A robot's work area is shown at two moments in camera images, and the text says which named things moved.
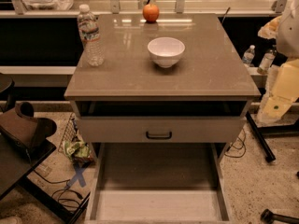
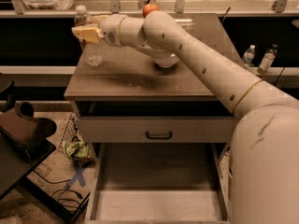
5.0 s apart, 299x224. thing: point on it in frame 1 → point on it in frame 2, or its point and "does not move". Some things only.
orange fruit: [150, 12] does not move
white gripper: [289, 36] → [110, 28]
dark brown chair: [23, 145] does not move
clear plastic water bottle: [89, 29] does not move
